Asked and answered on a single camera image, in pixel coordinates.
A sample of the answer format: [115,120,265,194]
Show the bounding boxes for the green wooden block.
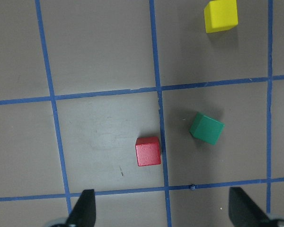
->
[189,112,225,145]

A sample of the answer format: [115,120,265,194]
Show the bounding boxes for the red wooden block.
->
[135,136,161,166]

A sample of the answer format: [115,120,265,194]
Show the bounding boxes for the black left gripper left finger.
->
[65,189,96,227]

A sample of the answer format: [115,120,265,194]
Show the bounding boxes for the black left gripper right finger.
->
[228,187,270,227]

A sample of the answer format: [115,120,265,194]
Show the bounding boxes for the yellow wooden block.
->
[204,0,239,34]

